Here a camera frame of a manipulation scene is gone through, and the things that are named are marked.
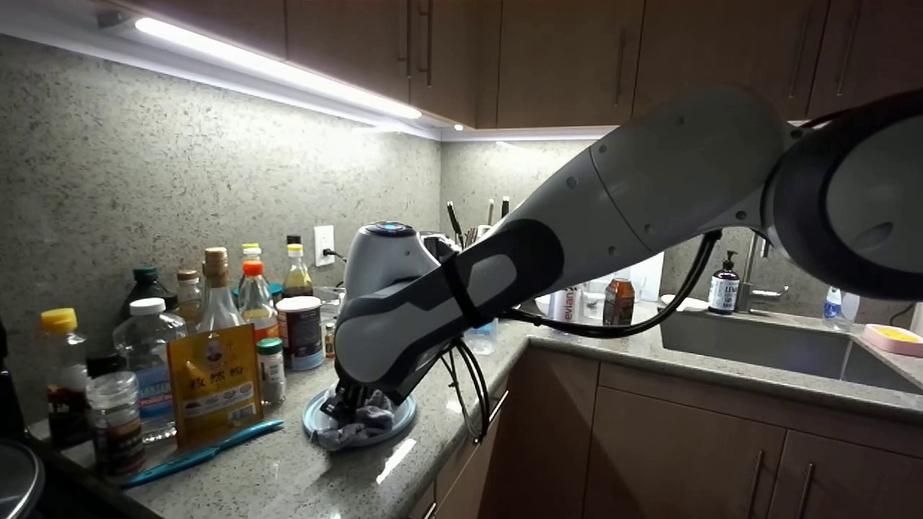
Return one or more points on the wooden base cabinet door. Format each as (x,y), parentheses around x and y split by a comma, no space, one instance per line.
(853,480)
(542,442)
(680,449)

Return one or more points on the black pot with lid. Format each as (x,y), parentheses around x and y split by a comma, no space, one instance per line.
(15,480)

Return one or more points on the under-cabinet light strip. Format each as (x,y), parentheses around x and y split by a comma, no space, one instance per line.
(269,66)
(527,134)

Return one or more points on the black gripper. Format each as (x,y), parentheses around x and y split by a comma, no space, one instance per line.
(360,398)

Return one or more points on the dark jar with white lid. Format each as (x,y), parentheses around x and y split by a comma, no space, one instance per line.
(300,333)

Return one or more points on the plastic bottle with yellow cap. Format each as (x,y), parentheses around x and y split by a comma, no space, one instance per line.
(60,374)

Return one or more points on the light blue plate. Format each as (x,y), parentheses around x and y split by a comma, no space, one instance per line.
(405,419)

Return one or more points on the steel sink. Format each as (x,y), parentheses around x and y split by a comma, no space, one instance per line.
(768,343)

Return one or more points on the brown sauce bottle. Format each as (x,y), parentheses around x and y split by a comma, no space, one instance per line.
(617,300)

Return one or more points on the dark green bottle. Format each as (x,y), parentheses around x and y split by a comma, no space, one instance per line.
(148,282)

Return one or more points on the brown cap bottle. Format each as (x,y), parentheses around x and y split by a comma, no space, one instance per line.
(187,298)

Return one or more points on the grey fluffy towel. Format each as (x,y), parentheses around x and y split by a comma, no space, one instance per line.
(369,431)

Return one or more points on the glass bottle with cork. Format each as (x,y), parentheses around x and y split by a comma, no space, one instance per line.
(217,298)

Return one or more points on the soap dispenser bottle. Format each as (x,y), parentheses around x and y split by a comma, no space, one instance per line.
(725,289)

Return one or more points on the pink and yellow sponge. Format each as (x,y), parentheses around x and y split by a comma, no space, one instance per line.
(895,338)

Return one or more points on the small clear plastic bottle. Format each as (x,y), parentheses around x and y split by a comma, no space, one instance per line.
(839,305)

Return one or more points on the clear jar with white cap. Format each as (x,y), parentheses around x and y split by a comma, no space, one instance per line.
(148,356)

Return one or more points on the small jar with green lid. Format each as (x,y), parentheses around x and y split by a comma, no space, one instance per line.
(271,369)

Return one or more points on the small yellow cap bottle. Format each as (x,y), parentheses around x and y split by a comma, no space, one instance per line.
(250,249)

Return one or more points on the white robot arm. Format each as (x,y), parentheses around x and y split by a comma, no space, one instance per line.
(651,190)

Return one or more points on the yellow cap oil bottle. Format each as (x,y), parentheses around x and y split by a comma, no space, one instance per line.
(298,269)

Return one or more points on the dark spice jar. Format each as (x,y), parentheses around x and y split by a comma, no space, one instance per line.
(116,421)

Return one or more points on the white wall outlet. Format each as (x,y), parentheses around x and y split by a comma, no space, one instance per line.
(324,243)

